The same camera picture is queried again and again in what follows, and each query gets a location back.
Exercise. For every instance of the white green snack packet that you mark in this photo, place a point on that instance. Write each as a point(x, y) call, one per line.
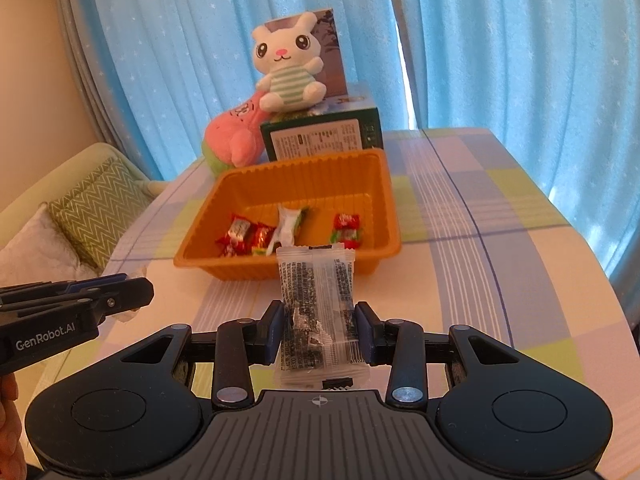
point(284, 235)

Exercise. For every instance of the left blue star curtain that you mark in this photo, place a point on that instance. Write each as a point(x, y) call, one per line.
point(153, 73)

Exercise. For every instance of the brown picture card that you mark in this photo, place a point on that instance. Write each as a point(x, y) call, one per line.
point(332, 75)

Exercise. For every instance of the light green sofa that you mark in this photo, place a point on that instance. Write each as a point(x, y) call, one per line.
point(63, 178)

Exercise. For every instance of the white cushion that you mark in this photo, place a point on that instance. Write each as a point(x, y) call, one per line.
point(40, 252)

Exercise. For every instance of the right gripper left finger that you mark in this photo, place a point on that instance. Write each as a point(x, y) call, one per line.
point(233, 348)

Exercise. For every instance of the person's left hand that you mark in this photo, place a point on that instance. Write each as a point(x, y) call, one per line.
point(13, 463)

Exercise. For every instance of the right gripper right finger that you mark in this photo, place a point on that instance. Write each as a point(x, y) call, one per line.
point(406, 348)

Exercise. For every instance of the green tea box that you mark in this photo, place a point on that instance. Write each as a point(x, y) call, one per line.
point(338, 124)

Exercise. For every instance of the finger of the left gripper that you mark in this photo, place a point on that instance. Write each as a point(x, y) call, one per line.
point(32, 291)
point(93, 299)

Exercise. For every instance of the clear black seaweed packet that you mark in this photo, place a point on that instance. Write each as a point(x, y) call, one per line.
point(319, 349)

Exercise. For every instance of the pink starfish plush toy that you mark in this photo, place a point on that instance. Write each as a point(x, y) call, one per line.
point(233, 138)

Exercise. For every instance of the checkered tablecloth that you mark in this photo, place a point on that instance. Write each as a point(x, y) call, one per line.
point(481, 246)

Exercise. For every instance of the green zigzag cushion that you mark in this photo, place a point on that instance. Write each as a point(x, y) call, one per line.
point(98, 211)

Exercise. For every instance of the right blue star curtain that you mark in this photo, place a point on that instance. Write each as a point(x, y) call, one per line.
point(557, 82)

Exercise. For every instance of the brown candy clear wrapper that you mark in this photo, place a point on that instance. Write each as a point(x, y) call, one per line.
point(127, 313)

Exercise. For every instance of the red white wrapped candy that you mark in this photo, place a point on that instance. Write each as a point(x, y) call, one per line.
point(245, 238)

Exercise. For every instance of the green wrapped candy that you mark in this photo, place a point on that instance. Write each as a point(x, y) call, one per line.
point(350, 238)

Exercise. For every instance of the blue star curtain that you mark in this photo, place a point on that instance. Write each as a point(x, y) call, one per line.
point(153, 73)
point(557, 82)

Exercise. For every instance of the orange plastic tray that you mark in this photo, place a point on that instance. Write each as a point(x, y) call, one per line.
point(356, 182)

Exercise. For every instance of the white rabbit plush toy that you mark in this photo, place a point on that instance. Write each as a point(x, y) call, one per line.
point(289, 60)

